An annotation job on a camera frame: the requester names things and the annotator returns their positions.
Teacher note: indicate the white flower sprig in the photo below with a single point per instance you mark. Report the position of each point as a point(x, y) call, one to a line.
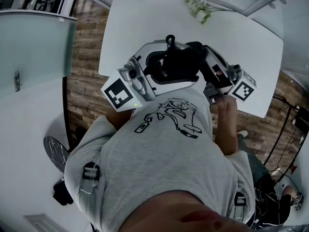
point(199, 8)

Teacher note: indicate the round black marble side table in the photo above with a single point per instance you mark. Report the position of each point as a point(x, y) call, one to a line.
point(56, 153)

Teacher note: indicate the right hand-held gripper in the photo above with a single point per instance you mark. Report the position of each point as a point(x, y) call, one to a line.
point(243, 89)

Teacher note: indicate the person's right forearm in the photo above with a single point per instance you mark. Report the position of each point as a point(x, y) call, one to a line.
point(225, 129)

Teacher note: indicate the person's chin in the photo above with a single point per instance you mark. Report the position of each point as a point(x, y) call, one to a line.
point(183, 213)

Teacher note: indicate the black bag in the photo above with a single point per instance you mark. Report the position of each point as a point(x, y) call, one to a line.
point(62, 193)

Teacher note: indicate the grey printed t-shirt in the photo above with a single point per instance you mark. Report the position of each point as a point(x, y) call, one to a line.
point(157, 158)

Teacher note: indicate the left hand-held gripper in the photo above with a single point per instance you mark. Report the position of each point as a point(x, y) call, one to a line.
point(119, 93)

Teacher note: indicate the person's left forearm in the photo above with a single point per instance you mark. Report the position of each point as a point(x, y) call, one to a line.
point(119, 120)

